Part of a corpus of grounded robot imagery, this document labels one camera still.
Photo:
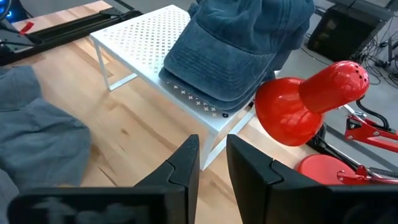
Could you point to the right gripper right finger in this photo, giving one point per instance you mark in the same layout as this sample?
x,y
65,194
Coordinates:
x,y
264,193

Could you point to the red tape strip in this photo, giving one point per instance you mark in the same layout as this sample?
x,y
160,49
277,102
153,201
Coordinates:
x,y
26,28

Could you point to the red desk lamp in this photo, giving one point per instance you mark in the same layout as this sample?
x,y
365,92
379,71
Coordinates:
x,y
286,109

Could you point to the grey denim baseball cap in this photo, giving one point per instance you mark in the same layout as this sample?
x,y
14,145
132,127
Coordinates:
x,y
40,140

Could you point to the white perforated metal shelf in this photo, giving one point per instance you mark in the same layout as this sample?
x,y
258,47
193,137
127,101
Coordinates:
x,y
140,40

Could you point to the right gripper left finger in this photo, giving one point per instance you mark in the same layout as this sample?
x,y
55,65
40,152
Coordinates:
x,y
174,193

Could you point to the black computer case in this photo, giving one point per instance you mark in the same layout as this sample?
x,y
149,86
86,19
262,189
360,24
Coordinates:
x,y
342,34

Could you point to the blue denim baseball cap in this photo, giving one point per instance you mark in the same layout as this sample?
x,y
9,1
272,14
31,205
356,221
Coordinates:
x,y
236,105
230,46

